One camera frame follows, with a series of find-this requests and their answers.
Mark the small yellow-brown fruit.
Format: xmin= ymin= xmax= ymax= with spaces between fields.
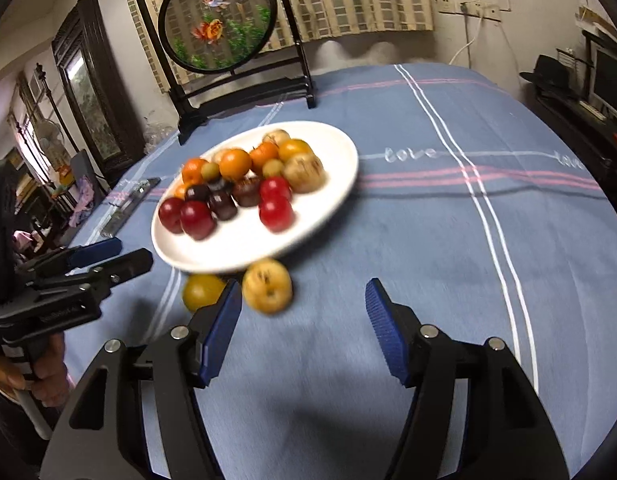
xmin=262 ymin=158 xmax=284 ymax=179

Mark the large mandarin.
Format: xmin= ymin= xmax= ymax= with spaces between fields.
xmin=250 ymin=141 xmax=278 ymax=174
xmin=180 ymin=157 xmax=208 ymax=185

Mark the wall power strip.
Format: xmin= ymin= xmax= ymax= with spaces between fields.
xmin=433 ymin=0 xmax=501 ymax=23

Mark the yellow-orange fruit front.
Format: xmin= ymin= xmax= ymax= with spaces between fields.
xmin=278 ymin=139 xmax=313 ymax=162

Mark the white oval plate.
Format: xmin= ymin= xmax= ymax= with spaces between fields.
xmin=151 ymin=120 xmax=359 ymax=274

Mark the standing fan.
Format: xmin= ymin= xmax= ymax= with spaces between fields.
xmin=34 ymin=119 xmax=66 ymax=158

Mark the dark heart-shaped plum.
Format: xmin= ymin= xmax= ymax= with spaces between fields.
xmin=209 ymin=191 xmax=238 ymax=221

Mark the person's left hand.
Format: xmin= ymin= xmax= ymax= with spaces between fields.
xmin=0 ymin=333 xmax=72 ymax=408

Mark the large tan round fruit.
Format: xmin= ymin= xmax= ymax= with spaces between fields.
xmin=282 ymin=153 xmax=325 ymax=193

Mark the blue striped tablecloth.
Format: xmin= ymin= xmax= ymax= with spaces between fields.
xmin=75 ymin=64 xmax=617 ymax=479

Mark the yellow spotted fruit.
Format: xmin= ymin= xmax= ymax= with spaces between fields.
xmin=242 ymin=258 xmax=293 ymax=314

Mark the small yellow fruit hidden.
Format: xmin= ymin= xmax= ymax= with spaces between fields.
xmin=201 ymin=162 xmax=220 ymax=183

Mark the dark framed painting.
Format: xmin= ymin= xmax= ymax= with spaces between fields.
xmin=51 ymin=0 xmax=146 ymax=184

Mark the computer monitor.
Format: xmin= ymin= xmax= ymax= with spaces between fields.
xmin=591 ymin=49 xmax=617 ymax=117

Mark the dark round plum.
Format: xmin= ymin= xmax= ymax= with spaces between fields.
xmin=185 ymin=184 xmax=211 ymax=203

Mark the round goldfish screen stand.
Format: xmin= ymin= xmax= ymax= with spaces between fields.
xmin=136 ymin=0 xmax=317 ymax=144

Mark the red tomato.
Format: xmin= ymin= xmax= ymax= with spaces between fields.
xmin=258 ymin=196 xmax=294 ymax=233
xmin=260 ymin=176 xmax=292 ymax=202

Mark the dark water chestnut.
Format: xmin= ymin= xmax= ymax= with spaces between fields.
xmin=208 ymin=178 xmax=234 ymax=193

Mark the black smartphone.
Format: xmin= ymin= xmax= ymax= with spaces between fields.
xmin=100 ymin=177 xmax=161 ymax=238

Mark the green-yellow fruit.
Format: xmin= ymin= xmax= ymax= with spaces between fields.
xmin=182 ymin=274 xmax=225 ymax=313

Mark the orange round fruit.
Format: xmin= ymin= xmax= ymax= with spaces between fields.
xmin=220 ymin=148 xmax=252 ymax=182

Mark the black hat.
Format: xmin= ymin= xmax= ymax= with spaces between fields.
xmin=519 ymin=54 xmax=576 ymax=98

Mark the small orange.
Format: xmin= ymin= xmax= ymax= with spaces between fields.
xmin=174 ymin=183 xmax=189 ymax=200

